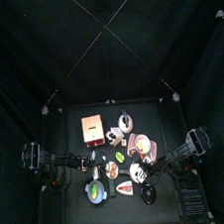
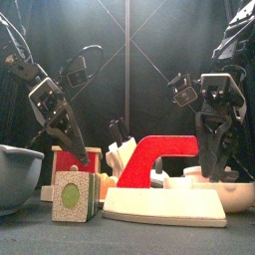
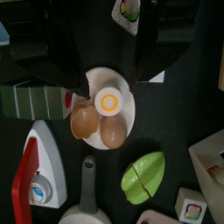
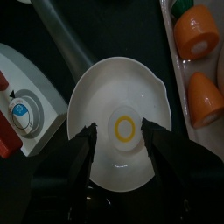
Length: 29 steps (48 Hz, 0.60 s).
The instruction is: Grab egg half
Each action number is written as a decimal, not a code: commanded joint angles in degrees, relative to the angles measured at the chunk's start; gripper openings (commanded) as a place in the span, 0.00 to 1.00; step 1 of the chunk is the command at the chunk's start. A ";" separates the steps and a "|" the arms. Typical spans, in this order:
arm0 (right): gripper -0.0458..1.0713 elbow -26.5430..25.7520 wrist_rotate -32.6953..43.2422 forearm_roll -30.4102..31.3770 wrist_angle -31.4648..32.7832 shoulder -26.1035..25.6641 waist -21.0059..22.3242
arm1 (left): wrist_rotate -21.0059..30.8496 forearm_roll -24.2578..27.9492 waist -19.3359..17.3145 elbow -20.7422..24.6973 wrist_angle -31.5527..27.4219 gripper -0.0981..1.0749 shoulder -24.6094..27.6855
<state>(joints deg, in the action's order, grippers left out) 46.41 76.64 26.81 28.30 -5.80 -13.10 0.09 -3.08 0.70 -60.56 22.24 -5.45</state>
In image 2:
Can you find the white toy knife block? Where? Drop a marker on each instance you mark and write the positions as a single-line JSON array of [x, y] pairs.
[[123, 154]]

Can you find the red and white toy iron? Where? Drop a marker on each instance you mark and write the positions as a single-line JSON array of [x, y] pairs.
[[159, 199]]

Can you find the blue toy pot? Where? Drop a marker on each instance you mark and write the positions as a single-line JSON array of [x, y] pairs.
[[16, 176]]

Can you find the white toy frying pan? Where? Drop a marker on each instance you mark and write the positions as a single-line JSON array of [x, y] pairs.
[[235, 197]]

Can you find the wooden toy toaster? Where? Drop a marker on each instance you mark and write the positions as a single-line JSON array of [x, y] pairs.
[[66, 161]]

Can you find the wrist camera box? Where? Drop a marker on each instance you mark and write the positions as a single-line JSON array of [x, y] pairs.
[[77, 75], [184, 93]]

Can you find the speckled block with green circle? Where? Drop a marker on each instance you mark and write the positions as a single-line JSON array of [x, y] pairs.
[[74, 196]]

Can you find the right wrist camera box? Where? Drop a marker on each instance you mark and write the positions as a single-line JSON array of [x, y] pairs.
[[184, 93]]

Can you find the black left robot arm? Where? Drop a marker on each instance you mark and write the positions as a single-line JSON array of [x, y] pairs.
[[16, 63]]

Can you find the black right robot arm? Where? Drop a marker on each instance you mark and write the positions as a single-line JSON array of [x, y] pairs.
[[237, 36]]

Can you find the vertical metal frame rod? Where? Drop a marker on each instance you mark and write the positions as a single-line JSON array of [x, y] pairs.
[[127, 66]]

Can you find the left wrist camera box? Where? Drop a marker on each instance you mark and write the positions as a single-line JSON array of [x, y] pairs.
[[77, 75]]

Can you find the white toy bowl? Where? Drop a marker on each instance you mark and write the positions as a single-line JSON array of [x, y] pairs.
[[196, 172]]

